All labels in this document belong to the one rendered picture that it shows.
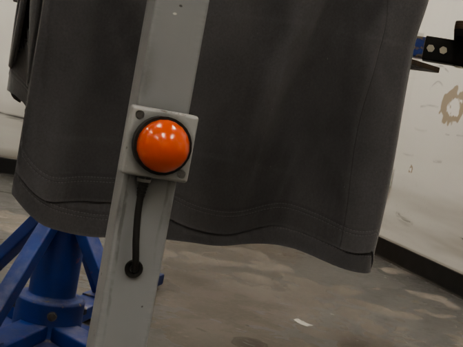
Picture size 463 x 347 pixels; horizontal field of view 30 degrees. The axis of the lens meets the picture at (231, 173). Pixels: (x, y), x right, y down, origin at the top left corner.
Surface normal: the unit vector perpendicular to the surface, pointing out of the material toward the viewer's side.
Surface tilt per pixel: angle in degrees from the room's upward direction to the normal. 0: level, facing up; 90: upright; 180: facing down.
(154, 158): 118
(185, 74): 90
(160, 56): 90
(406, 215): 90
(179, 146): 80
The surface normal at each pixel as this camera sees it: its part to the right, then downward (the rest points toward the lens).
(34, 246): -0.03, -0.70
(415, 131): -0.95, -0.15
